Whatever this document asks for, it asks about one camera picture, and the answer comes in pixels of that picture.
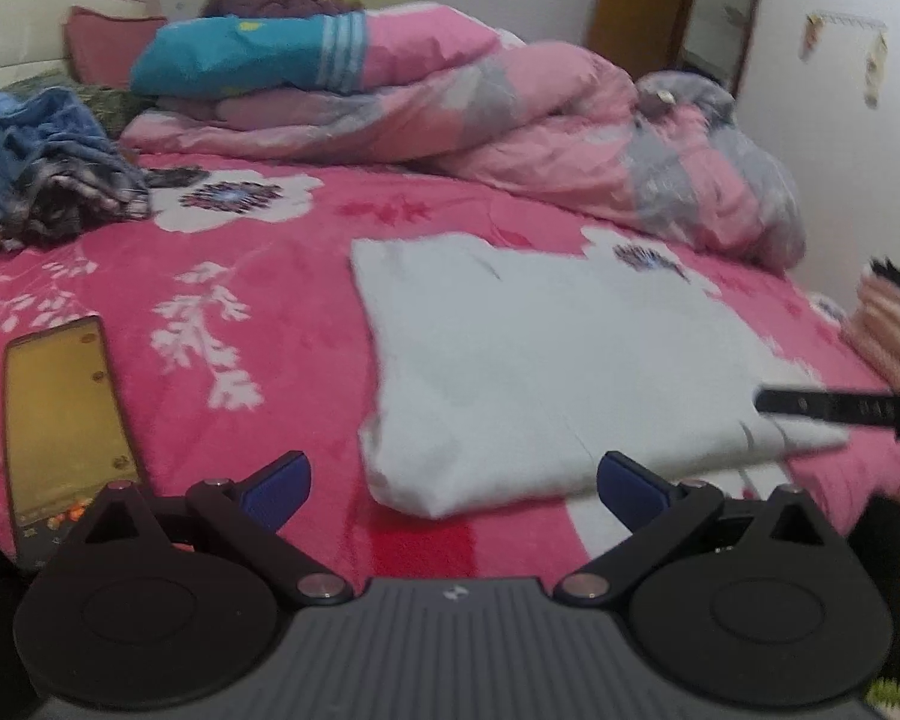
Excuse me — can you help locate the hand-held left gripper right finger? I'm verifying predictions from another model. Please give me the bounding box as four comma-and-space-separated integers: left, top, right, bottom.
552, 450, 847, 608

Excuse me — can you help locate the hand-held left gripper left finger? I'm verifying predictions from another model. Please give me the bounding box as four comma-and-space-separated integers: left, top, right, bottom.
81, 450, 355, 610

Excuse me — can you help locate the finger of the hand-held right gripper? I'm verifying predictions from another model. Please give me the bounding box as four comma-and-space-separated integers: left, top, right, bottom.
754, 386, 842, 422

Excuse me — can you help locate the white shirt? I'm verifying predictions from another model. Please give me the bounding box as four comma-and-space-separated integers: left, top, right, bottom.
349, 232, 852, 518

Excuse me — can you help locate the pink checkered cloth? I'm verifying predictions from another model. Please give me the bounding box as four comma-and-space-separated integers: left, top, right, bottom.
841, 315, 900, 395

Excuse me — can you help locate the pink floral bed blanket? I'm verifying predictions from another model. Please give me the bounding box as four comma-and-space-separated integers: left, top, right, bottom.
0, 146, 900, 593

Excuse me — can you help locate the smartphone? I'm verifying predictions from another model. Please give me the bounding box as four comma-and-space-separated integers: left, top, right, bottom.
1, 315, 147, 571

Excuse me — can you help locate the pink and grey quilt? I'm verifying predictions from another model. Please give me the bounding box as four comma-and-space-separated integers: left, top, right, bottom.
120, 4, 807, 271

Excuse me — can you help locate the green patterned pillow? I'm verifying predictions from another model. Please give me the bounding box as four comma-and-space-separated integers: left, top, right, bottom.
0, 67, 158, 140

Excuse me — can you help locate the blue striped pillow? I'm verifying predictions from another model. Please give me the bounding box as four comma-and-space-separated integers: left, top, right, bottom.
131, 11, 368, 98

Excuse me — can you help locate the pink and white headboard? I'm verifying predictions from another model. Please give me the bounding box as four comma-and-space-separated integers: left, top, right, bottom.
0, 0, 162, 91

